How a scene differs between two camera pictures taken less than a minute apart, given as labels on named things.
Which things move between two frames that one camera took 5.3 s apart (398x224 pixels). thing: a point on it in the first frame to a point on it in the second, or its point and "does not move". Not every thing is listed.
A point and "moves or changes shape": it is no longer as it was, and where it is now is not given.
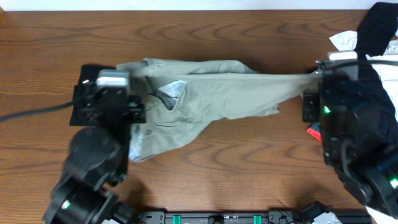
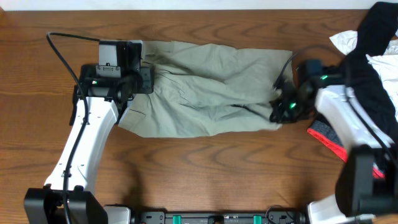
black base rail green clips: x=271 y=217 does not move
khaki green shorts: x=180 y=94 moves or changes shape
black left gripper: x=79 y=104 to x=147 y=79
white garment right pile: x=385 y=66 does not move
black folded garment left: x=84 y=108 does not move
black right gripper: x=311 y=106 to x=280 y=106
